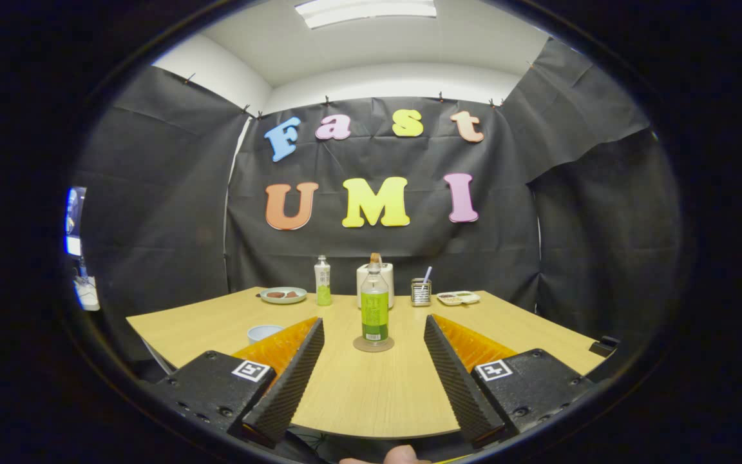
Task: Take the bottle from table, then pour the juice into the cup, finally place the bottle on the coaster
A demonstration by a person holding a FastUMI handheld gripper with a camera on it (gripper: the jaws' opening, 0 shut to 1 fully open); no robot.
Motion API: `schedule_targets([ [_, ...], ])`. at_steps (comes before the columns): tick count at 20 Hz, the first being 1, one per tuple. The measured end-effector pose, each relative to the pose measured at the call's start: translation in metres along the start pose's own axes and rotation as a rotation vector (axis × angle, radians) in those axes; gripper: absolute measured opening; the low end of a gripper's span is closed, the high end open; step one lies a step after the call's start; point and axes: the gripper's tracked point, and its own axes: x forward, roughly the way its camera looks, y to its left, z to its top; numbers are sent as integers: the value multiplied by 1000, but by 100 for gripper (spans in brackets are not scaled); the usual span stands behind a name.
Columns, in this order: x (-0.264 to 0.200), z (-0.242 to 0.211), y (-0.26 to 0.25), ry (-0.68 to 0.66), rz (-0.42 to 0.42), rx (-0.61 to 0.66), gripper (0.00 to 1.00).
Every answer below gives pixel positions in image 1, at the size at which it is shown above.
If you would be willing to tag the wooden table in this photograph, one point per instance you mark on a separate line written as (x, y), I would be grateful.
(371, 393)

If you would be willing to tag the small green white bottle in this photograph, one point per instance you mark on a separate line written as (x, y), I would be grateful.
(323, 283)

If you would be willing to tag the green label juice bottle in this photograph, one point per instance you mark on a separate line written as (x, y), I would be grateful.
(375, 316)

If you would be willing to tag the lit screen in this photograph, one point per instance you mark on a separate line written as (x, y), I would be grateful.
(75, 222)

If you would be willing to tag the pale grey cup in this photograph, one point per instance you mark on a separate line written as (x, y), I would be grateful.
(261, 333)

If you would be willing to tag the small black box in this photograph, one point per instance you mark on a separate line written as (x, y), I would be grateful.
(604, 346)

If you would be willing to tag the white toaster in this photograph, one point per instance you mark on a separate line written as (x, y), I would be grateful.
(391, 287)

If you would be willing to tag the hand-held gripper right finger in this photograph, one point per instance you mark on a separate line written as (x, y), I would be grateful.
(455, 380)

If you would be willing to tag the white object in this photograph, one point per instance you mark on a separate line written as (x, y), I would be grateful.
(87, 293)

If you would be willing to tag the white divided dish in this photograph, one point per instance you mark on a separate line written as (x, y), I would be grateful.
(458, 298)

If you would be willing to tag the pale green plate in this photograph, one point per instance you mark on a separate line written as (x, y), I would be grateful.
(283, 301)

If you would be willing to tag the ceiling light panel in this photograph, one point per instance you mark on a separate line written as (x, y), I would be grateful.
(364, 9)

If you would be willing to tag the metal mesh holder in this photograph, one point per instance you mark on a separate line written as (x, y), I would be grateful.
(420, 295)

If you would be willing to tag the round brown coaster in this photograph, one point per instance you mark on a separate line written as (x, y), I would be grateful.
(384, 347)

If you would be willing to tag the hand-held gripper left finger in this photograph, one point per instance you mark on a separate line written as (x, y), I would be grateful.
(290, 380)

